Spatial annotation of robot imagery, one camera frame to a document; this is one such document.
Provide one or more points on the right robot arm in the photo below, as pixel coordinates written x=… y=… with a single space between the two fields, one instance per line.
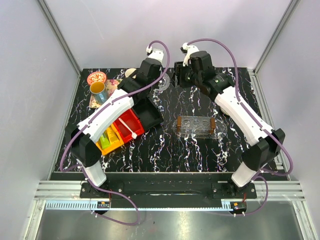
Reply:
x=264 y=141

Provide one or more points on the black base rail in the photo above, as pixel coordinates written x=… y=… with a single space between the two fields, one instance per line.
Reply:
x=168 y=190

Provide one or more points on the yellow plastic bin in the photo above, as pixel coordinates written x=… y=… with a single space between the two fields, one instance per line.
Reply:
x=112 y=147

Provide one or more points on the clear acrylic rack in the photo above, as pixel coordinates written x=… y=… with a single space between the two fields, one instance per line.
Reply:
x=202 y=127

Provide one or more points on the green toothpaste tube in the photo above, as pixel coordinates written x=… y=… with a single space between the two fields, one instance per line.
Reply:
x=104 y=141

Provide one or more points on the clear plastic cup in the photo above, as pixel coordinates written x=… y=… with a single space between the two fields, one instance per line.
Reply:
x=162 y=84

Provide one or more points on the red plastic bin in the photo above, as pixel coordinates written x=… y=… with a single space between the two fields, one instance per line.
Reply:
x=130 y=118

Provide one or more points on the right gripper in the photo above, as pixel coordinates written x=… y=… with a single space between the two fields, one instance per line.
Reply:
x=179 y=68

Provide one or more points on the yellow mug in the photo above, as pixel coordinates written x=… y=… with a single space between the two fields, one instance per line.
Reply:
x=131 y=73

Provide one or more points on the floral tray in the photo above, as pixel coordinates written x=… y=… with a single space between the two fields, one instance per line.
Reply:
x=111 y=85

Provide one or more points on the blue mug orange inside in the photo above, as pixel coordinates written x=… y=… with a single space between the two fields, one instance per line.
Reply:
x=99 y=92

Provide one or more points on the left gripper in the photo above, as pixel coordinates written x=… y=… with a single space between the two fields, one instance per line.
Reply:
x=160 y=71

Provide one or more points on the orange patterned bowl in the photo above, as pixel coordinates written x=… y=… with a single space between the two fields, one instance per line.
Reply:
x=95 y=77

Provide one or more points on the speckled round coaster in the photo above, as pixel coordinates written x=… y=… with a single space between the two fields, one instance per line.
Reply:
x=224 y=111

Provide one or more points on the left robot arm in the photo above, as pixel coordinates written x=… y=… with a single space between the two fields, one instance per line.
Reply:
x=84 y=136

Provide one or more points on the black plastic bin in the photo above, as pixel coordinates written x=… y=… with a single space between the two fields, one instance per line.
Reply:
x=148 y=114

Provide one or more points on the yellow toothpaste tube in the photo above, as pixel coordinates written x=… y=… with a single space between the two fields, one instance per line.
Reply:
x=112 y=136

